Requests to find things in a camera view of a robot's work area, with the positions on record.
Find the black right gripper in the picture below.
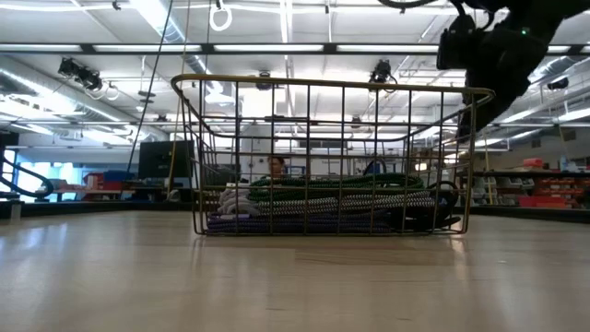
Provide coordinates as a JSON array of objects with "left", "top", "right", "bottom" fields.
[{"left": 456, "top": 25, "right": 549, "bottom": 138}]

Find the black USB-C cable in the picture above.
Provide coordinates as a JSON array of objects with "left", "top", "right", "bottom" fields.
[{"left": 386, "top": 179, "right": 462, "bottom": 232}]

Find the gray braided USB-C cable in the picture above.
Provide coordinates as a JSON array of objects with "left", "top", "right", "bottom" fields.
[{"left": 254, "top": 190, "right": 438, "bottom": 217}]

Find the gold wire basket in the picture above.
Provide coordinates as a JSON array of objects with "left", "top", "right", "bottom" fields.
[{"left": 170, "top": 73, "right": 497, "bottom": 238}]

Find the green braided USB-C cable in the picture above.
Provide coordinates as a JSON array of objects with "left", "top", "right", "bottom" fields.
[{"left": 248, "top": 172, "right": 426, "bottom": 203}]

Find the purple braided USB-C cable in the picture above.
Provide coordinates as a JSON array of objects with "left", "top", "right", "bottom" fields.
[{"left": 206, "top": 211, "right": 394, "bottom": 235}]

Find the lavender USB-C cable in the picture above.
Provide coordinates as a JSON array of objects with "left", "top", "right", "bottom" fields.
[{"left": 218, "top": 184, "right": 253, "bottom": 204}]

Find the red storage bin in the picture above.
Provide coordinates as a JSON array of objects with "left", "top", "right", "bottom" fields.
[
  {"left": 518, "top": 196, "right": 572, "bottom": 208},
  {"left": 84, "top": 172, "right": 106, "bottom": 190}
]

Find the person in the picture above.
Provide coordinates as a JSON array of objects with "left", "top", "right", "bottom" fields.
[{"left": 265, "top": 155, "right": 288, "bottom": 180}]

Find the black computer monitor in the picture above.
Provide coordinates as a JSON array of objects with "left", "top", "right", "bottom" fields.
[{"left": 137, "top": 139, "right": 195, "bottom": 180}]

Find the black rig crossbar with lights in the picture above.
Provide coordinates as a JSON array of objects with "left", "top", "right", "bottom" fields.
[{"left": 0, "top": 42, "right": 590, "bottom": 57}]

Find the black ceiling fixture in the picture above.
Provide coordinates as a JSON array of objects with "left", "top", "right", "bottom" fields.
[{"left": 57, "top": 57, "right": 105, "bottom": 92}]

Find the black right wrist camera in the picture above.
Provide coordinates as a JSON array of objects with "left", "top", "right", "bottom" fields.
[{"left": 435, "top": 15, "right": 479, "bottom": 71}]

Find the black camera with cable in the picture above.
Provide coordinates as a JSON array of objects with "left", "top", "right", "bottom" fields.
[{"left": 368, "top": 58, "right": 398, "bottom": 93}]

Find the white hanging ring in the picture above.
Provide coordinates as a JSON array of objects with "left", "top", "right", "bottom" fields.
[{"left": 208, "top": 3, "right": 233, "bottom": 32}]

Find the yellow hanging strap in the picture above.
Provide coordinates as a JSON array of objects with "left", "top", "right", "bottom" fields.
[{"left": 166, "top": 0, "right": 191, "bottom": 195}]

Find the black hanging cable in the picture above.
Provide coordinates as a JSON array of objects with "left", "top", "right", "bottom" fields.
[{"left": 126, "top": 0, "right": 175, "bottom": 172}]

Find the black aluminium table frame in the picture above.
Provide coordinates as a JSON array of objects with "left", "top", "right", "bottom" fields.
[{"left": 0, "top": 200, "right": 590, "bottom": 226}]

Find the black curved hose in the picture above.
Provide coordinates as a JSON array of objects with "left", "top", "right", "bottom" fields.
[{"left": 0, "top": 155, "right": 55, "bottom": 200}]

